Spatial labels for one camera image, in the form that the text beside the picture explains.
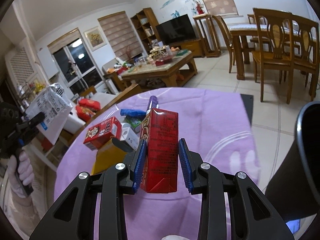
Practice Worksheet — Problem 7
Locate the red snack bag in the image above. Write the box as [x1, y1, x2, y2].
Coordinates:
[78, 98, 101, 112]

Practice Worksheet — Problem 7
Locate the small red drink carton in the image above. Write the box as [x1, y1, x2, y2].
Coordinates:
[83, 116, 121, 151]

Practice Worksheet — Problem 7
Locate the white printed plastic bag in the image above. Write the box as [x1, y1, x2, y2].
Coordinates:
[25, 83, 73, 145]

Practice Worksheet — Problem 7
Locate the front wooden dining chair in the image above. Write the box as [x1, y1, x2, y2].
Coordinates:
[252, 8, 294, 104]

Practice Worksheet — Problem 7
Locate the framed sunflower picture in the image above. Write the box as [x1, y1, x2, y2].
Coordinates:
[84, 27, 106, 51]

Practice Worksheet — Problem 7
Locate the purple tablecloth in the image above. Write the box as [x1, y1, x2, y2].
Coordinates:
[54, 87, 262, 240]

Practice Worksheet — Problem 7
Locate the wooden dining chair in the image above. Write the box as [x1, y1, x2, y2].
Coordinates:
[252, 8, 294, 104]
[292, 15, 319, 101]

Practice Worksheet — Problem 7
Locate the tall wooden plant stand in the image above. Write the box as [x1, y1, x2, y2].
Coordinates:
[193, 14, 221, 57]

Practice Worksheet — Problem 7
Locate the blue plastic wrapper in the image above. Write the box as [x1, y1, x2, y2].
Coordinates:
[120, 109, 146, 118]

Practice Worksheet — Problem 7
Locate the wooden tv cabinet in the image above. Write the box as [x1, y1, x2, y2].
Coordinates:
[170, 39, 205, 57]

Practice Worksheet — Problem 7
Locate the wooden bookshelf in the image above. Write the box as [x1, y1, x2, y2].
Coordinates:
[130, 8, 160, 53]

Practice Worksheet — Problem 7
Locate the tall red drink carton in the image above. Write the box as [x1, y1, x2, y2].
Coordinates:
[140, 108, 178, 193]

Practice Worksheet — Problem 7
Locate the black television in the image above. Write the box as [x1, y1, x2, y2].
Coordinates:
[156, 14, 196, 45]

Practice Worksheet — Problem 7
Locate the left white gloved hand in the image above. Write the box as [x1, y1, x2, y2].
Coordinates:
[7, 151, 34, 198]

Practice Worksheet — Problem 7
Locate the purple tube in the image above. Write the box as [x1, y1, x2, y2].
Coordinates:
[147, 95, 158, 112]

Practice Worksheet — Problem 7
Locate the wooden coffee table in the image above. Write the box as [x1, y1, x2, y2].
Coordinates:
[121, 50, 197, 87]

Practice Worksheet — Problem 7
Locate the white sofa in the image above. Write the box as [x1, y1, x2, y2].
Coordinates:
[63, 92, 116, 134]

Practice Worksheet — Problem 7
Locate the wooden dining table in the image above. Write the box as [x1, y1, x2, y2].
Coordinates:
[228, 23, 301, 81]

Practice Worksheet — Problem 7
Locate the small white box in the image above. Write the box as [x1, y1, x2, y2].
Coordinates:
[120, 127, 139, 151]

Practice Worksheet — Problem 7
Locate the yellow paper envelope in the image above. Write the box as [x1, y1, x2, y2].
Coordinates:
[91, 138, 127, 175]

